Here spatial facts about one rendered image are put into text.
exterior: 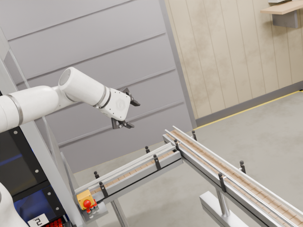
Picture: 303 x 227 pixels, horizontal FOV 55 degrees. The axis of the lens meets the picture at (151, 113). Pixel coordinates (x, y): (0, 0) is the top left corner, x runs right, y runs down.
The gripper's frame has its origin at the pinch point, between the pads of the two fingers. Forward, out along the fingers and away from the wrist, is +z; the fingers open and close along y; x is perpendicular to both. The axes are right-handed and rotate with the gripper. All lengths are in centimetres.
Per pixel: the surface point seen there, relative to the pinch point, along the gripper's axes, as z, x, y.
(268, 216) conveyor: 58, -32, -24
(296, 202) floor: 193, 3, 3
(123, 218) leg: 64, 62, -40
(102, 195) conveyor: 41, 58, -30
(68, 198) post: 17, 54, -36
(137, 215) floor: 140, 126, -38
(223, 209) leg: 94, 10, -21
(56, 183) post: 7, 54, -31
